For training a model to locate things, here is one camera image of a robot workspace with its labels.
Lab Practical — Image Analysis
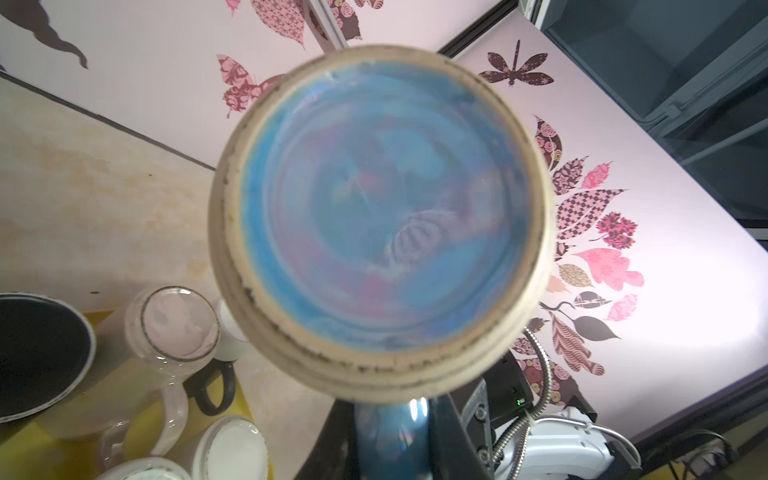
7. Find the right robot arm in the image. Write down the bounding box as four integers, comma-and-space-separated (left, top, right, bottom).
429, 352, 642, 479

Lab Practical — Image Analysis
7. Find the white ribbed mug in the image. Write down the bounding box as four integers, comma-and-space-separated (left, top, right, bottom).
96, 457, 191, 480

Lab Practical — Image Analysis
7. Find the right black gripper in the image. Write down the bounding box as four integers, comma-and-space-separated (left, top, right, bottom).
428, 378, 494, 480

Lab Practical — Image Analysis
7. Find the pink beige mug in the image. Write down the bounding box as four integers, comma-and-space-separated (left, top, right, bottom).
37, 285, 220, 469

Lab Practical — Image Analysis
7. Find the cream white mug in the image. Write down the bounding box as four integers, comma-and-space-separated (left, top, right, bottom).
166, 415, 269, 480

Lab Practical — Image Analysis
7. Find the blue mug yellow inside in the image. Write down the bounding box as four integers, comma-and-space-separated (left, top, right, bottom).
208, 45, 556, 479

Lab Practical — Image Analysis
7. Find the yellow plastic tray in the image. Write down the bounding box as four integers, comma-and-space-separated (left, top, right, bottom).
1, 311, 252, 479

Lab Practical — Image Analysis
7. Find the black white mug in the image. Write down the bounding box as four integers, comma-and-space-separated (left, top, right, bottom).
183, 298, 251, 416

